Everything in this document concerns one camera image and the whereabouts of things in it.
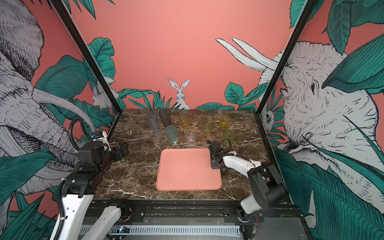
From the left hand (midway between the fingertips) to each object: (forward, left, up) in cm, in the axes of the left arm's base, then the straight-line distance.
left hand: (118, 143), depth 69 cm
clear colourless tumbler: (+24, -34, -26) cm, 49 cm away
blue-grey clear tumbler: (+29, -8, -20) cm, 36 cm away
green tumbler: (+23, -63, -28) cm, 73 cm away
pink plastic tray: (-2, -31, -28) cm, 42 cm away
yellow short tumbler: (+29, -59, -20) cm, 69 cm away
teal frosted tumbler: (+20, -21, -20) cm, 35 cm away
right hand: (+1, -50, -25) cm, 56 cm away
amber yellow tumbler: (+41, -30, -27) cm, 57 cm away
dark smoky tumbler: (+32, -17, -15) cm, 39 cm away
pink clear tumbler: (+18, -44, -24) cm, 54 cm away
